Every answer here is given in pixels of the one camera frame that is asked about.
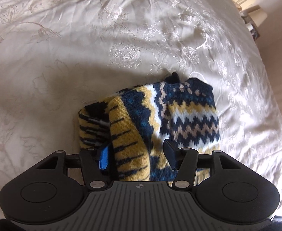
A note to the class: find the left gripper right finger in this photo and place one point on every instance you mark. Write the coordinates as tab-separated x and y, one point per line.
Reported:
184	161

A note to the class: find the cream embroidered bedspread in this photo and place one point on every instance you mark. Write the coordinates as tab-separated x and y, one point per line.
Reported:
57	56

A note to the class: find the striped knit sweater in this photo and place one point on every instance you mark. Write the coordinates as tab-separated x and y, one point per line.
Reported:
135	122

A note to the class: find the cream table lamp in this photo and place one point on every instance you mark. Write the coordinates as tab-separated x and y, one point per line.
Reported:
253	18

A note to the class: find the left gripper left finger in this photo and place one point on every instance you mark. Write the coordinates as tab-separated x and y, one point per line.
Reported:
94	165

